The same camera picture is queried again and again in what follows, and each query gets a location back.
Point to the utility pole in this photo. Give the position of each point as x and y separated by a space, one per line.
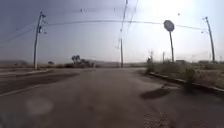
36 46
210 40
121 53

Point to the group of trees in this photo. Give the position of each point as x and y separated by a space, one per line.
77 59

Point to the grey asphalt road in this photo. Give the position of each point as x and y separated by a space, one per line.
100 100

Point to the concrete kerb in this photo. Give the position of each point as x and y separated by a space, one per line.
23 72
173 80

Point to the dry grass verge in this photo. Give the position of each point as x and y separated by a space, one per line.
20 65
206 75

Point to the octagonal road sign on post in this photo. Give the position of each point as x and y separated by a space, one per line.
169 25

